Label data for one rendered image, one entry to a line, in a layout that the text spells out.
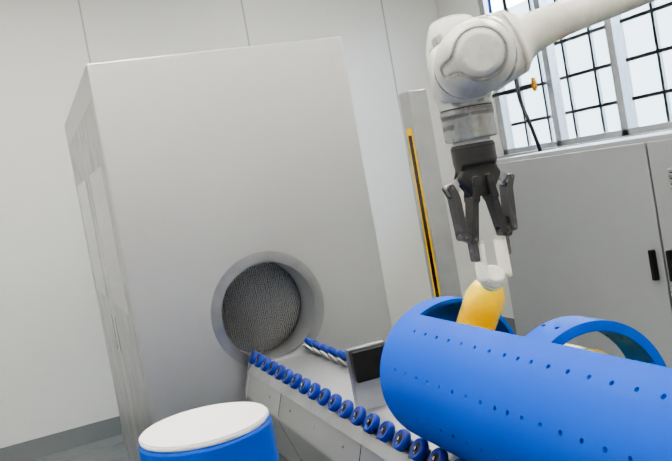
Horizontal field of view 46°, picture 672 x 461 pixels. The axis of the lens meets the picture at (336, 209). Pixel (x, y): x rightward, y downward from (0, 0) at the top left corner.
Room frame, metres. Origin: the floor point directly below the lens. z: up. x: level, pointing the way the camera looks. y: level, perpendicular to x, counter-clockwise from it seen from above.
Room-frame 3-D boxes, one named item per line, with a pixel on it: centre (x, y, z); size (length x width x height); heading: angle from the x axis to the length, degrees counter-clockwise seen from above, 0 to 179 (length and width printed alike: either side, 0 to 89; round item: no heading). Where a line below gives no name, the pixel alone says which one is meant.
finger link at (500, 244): (1.36, -0.27, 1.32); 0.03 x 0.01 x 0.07; 22
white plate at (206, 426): (1.69, 0.36, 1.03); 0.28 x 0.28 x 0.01
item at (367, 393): (1.95, -0.01, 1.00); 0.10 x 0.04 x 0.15; 111
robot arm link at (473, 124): (1.36, -0.25, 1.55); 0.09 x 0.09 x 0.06
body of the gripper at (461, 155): (1.36, -0.25, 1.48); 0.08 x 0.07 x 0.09; 112
